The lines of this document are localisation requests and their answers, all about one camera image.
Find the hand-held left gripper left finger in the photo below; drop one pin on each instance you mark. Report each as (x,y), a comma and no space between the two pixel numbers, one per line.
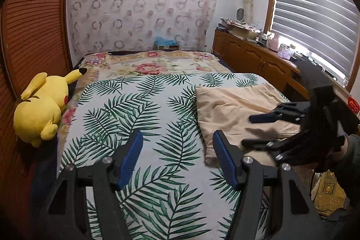
(130,158)

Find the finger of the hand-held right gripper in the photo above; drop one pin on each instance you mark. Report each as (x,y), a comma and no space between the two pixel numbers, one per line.
(264,117)
(258,143)

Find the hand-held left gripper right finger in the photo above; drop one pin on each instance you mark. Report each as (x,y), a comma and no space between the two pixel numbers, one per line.
(225,161)

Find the beige printed t-shirt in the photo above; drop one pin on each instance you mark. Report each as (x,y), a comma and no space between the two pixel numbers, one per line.
(230,105)

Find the person's right forearm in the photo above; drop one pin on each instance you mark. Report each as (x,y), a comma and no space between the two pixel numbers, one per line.
(353,161)

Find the red basket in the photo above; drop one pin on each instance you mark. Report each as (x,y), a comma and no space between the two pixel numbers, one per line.
(355,105)

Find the leaf print bed sheet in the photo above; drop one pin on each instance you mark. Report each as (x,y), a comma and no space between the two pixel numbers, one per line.
(126,105)

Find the wooden cabinet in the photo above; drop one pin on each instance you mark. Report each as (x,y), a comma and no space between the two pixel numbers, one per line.
(247,54)

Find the pale purple container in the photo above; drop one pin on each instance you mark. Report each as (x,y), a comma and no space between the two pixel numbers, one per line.
(284,51)

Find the pink container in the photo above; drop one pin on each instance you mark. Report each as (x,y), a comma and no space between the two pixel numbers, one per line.
(274,41)

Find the yellow patterned cloth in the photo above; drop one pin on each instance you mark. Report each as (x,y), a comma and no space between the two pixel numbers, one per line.
(330,192)

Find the cardboard box with floral cloth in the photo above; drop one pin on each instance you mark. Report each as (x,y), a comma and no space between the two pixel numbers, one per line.
(242,29)

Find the floral blanket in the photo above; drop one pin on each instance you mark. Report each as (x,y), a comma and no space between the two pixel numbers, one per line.
(157,63)

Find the grey window blinds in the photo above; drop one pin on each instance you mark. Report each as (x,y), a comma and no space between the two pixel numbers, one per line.
(309,3)

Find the yellow plush toy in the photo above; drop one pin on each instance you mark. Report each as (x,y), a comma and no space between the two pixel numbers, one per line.
(39,110)

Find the small fan heater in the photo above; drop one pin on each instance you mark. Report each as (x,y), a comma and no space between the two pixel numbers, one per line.
(240,14)

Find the blue plastic bag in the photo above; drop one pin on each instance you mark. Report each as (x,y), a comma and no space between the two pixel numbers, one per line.
(164,41)

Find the wooden louvered door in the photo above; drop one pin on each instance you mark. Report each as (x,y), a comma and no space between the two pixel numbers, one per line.
(33,18)

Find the circle patterned wall cloth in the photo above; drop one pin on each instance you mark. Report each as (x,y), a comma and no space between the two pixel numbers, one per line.
(135,3)

